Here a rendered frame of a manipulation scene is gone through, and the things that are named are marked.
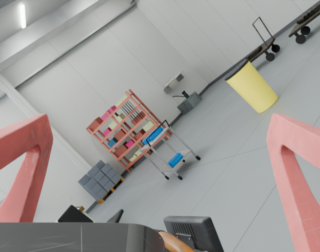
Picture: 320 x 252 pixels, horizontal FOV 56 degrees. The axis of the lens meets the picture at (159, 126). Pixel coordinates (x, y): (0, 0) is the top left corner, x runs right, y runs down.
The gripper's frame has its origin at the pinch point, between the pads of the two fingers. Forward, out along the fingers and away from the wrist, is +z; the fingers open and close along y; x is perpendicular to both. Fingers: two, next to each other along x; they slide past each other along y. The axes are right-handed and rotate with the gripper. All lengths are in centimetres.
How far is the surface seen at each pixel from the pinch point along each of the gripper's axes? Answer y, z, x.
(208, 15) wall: -186, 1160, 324
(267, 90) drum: -160, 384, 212
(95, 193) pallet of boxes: 212, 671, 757
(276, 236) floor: -80, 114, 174
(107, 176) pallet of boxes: 177, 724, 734
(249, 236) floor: -68, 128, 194
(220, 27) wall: -229, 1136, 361
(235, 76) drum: -112, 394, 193
